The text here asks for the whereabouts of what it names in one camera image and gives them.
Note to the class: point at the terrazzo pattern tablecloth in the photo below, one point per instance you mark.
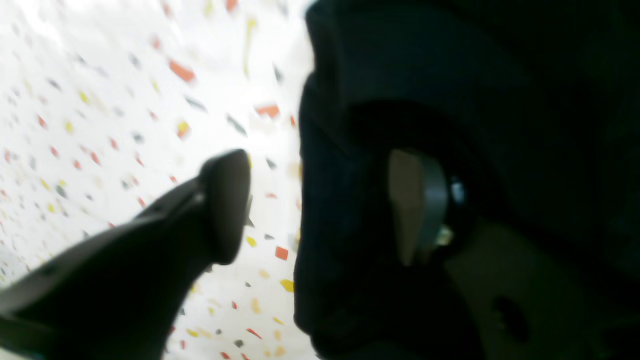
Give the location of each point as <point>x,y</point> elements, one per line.
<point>108,104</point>

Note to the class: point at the black t-shirt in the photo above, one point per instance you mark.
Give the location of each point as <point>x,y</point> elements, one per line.
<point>533,105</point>

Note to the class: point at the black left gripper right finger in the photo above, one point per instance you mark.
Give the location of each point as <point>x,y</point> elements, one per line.
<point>526,302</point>

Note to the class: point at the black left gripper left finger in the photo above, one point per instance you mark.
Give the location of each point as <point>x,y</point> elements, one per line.
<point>116,295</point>

